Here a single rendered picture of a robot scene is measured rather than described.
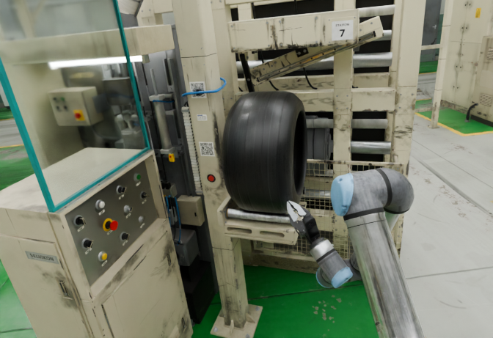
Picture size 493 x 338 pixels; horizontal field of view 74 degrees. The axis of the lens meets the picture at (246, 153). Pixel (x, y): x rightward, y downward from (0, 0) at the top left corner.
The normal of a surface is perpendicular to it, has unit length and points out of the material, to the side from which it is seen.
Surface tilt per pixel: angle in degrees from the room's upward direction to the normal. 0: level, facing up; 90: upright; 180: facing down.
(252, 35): 90
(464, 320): 0
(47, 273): 90
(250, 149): 64
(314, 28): 90
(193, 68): 90
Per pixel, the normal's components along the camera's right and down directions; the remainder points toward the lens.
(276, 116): 0.00, -0.49
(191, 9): -0.31, 0.38
